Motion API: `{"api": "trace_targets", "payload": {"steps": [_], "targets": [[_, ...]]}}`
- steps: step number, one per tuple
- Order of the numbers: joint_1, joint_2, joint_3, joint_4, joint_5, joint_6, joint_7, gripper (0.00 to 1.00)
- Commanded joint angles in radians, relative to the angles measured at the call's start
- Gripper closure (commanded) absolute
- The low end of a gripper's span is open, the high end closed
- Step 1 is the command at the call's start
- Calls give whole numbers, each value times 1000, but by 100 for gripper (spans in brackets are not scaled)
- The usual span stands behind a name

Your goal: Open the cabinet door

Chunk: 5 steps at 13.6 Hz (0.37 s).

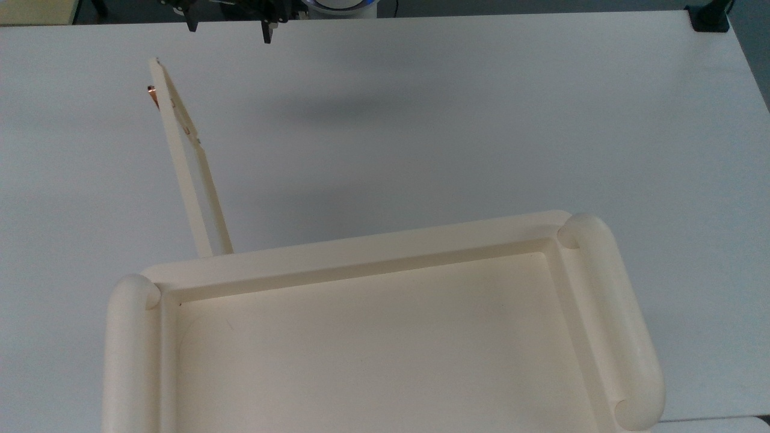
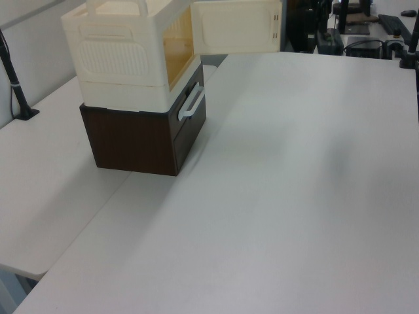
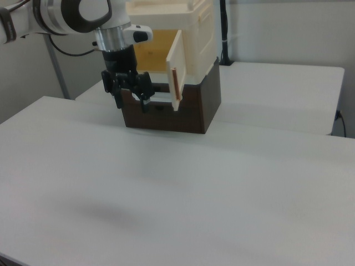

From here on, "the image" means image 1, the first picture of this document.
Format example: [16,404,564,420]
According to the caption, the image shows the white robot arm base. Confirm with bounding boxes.
[301,0,379,19]

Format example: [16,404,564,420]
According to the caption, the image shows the yellow wooden furniture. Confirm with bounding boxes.
[0,0,82,26]

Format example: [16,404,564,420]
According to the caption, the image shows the cream folding tray leg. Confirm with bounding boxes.
[148,57,235,259]

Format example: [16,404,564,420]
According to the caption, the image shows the black table clamp mount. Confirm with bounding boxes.
[685,0,736,33]

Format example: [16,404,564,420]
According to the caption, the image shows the cream plastic tray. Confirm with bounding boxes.
[100,210,667,433]

